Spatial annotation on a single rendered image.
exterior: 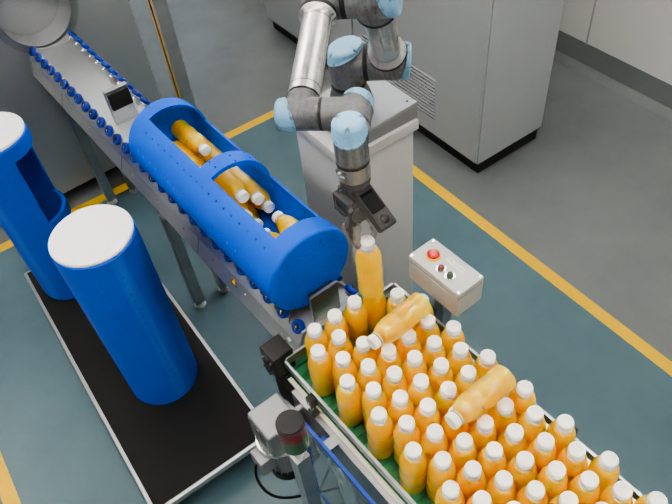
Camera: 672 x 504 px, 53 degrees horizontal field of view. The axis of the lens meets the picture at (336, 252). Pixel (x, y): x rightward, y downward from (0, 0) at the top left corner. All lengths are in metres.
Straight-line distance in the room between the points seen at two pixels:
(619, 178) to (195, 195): 2.51
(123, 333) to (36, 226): 0.78
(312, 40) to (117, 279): 1.06
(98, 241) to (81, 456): 1.13
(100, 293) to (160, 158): 0.48
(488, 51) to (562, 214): 0.94
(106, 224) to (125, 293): 0.24
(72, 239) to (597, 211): 2.57
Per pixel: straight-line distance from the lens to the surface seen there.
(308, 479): 1.71
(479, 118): 3.55
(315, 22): 1.69
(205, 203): 2.06
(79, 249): 2.28
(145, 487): 2.76
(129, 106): 2.91
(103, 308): 2.38
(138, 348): 2.56
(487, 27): 3.27
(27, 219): 3.04
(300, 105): 1.51
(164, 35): 3.02
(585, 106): 4.40
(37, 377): 3.40
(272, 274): 1.83
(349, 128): 1.39
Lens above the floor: 2.55
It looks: 48 degrees down
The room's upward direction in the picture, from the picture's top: 7 degrees counter-clockwise
